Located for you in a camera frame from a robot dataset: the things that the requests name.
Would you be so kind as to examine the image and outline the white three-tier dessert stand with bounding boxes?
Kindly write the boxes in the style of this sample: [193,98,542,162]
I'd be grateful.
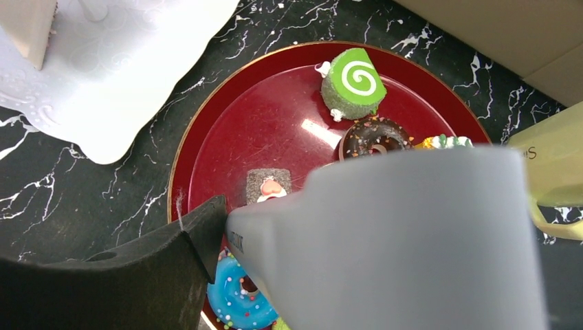
[1,1,238,164]

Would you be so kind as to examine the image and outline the strawberry chocolate cake slice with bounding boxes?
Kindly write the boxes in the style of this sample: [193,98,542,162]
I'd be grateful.
[1,0,58,70]

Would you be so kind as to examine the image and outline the tan plastic toolbox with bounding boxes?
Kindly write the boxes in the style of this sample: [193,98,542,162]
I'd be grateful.
[400,0,582,107]

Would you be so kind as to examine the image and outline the pale green ceramic mug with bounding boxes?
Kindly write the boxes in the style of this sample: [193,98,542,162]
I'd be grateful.
[507,102,582,241]

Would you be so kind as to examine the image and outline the chocolate glazed donut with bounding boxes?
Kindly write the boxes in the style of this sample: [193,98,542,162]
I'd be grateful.
[338,116,413,161]

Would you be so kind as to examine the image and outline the chocolate roll with cherry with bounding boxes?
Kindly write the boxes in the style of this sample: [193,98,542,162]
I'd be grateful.
[245,168,292,205]

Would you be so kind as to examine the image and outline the yellow cake slice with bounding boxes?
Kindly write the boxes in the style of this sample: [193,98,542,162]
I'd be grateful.
[414,134,474,150]

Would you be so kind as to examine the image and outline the green swirl roll cake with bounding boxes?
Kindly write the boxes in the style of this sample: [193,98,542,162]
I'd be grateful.
[314,47,387,122]

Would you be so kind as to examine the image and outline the blue sprinkled donut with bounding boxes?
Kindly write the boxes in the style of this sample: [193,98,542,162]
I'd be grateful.
[207,249,278,329]

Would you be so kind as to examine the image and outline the red round tray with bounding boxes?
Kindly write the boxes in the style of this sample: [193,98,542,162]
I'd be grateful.
[167,41,490,221]

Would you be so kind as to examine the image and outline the metal tongs with white handle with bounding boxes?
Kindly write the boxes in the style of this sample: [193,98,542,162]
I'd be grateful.
[226,146,549,329]

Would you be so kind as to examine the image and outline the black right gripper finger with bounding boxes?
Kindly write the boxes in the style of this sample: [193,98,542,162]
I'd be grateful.
[1,195,227,329]

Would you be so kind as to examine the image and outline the green round macaron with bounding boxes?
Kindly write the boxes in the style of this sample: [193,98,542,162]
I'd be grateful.
[271,318,291,330]

